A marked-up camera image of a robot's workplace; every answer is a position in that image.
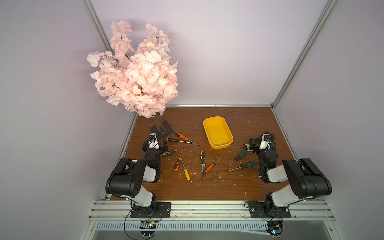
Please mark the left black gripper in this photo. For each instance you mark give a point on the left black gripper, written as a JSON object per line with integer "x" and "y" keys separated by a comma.
{"x": 162, "y": 147}

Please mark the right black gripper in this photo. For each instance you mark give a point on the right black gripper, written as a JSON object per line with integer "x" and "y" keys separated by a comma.
{"x": 253, "y": 144}

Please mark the green black screwdriver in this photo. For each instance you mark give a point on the green black screwdriver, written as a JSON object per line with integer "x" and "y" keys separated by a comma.
{"x": 239, "y": 156}
{"x": 245, "y": 166}

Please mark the yellow plastic storage box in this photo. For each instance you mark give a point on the yellow plastic storage box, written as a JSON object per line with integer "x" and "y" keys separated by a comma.
{"x": 218, "y": 132}

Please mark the orange handled screwdriver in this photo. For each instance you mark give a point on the orange handled screwdriver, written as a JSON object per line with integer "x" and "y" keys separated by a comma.
{"x": 208, "y": 169}

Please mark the black yellow grip screwdriver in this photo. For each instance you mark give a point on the black yellow grip screwdriver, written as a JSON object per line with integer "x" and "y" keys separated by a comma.
{"x": 202, "y": 157}

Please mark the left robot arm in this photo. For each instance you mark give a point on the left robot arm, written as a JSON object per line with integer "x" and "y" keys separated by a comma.
{"x": 126, "y": 180}

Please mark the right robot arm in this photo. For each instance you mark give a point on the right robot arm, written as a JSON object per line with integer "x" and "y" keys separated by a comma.
{"x": 305, "y": 180}

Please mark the black yellow thin screwdriver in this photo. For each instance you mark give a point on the black yellow thin screwdriver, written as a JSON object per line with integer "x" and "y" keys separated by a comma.
{"x": 171, "y": 152}

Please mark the small orange black screwdriver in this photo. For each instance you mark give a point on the small orange black screwdriver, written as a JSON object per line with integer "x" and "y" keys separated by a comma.
{"x": 178, "y": 162}

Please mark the large orange black screwdriver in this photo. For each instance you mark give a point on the large orange black screwdriver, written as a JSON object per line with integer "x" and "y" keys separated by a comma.
{"x": 180, "y": 135}

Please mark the black work glove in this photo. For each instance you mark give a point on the black work glove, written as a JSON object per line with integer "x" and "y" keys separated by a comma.
{"x": 273, "y": 145}

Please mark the left controller board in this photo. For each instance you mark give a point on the left controller board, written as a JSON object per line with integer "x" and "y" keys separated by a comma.
{"x": 148, "y": 229}

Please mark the controller board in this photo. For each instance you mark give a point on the controller board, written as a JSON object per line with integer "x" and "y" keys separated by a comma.
{"x": 275, "y": 228}
{"x": 148, "y": 229}

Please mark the pink artificial blossom tree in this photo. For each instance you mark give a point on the pink artificial blossom tree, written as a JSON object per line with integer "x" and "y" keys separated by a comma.
{"x": 142, "y": 79}

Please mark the right controller board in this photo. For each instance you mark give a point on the right controller board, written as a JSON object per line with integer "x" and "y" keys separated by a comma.
{"x": 275, "y": 228}

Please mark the black handled long screwdriver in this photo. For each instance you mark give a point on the black handled long screwdriver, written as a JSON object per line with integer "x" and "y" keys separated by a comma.
{"x": 172, "y": 140}

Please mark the yellow handled screwdriver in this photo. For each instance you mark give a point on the yellow handled screwdriver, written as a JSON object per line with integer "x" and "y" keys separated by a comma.
{"x": 186, "y": 172}

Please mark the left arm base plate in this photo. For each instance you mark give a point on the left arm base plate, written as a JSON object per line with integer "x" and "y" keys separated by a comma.
{"x": 157, "y": 210}

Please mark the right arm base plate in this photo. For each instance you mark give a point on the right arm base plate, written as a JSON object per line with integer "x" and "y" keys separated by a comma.
{"x": 267, "y": 210}

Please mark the aluminium front rail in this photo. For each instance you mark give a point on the aluminium front rail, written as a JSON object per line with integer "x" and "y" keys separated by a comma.
{"x": 213, "y": 210}

